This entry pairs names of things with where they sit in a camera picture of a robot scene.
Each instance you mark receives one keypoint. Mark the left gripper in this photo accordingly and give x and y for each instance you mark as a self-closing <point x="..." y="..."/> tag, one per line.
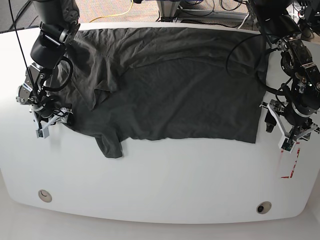
<point x="298" y="117"/>

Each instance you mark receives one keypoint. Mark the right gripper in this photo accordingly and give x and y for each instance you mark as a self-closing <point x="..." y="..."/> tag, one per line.
<point x="44" y="116"/>

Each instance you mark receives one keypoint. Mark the dark grey t-shirt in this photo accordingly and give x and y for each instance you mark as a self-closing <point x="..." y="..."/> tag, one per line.
<point x="155" y="83"/>

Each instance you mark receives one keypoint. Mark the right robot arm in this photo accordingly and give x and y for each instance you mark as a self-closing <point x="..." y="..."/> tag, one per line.
<point x="58" y="27"/>

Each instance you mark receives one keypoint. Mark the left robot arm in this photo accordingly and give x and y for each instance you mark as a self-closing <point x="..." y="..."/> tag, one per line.
<point x="303" y="95"/>

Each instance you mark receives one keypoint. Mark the red tape rectangle marking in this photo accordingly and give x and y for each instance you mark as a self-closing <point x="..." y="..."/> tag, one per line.
<point x="287" y="163"/>

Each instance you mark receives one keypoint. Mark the left table grommet hole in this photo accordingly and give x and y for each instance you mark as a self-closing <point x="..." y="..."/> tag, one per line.
<point x="45" y="196"/>

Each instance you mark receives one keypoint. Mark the table grommet hole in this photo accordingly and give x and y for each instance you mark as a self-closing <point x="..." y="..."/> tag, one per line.
<point x="45" y="196"/>
<point x="264" y="207"/>

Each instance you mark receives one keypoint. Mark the right table grommet hole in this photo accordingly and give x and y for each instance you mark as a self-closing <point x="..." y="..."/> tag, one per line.
<point x="264" y="207"/>

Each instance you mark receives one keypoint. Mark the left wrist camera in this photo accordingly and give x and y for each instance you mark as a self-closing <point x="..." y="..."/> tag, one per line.
<point x="287" y="144"/>

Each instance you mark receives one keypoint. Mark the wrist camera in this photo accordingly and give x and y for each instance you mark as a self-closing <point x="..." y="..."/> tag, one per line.
<point x="287" y="144"/>
<point x="42" y="133"/>

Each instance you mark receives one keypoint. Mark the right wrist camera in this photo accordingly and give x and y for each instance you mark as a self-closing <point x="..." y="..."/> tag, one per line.
<point x="42" y="133"/>

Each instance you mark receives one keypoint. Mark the aluminium frame stand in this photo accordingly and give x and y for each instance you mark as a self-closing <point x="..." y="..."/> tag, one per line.
<point x="175" y="10"/>

